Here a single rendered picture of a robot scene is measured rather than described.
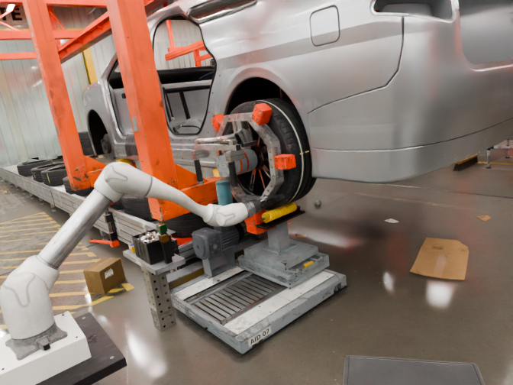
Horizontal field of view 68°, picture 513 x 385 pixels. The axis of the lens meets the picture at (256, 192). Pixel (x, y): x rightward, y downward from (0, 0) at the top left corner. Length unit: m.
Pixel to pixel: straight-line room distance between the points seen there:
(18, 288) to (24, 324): 0.13
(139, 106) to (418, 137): 1.54
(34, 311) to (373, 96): 1.60
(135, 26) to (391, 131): 1.54
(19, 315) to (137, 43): 1.54
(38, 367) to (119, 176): 0.77
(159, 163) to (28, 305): 1.14
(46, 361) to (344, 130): 1.56
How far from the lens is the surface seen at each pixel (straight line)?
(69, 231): 1.87
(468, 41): 3.47
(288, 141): 2.06
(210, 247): 2.46
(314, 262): 2.43
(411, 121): 1.75
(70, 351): 1.73
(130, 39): 2.44
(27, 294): 1.70
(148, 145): 2.41
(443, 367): 1.40
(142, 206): 3.48
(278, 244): 2.46
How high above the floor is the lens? 1.21
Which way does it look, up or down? 14 degrees down
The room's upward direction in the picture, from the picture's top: 8 degrees counter-clockwise
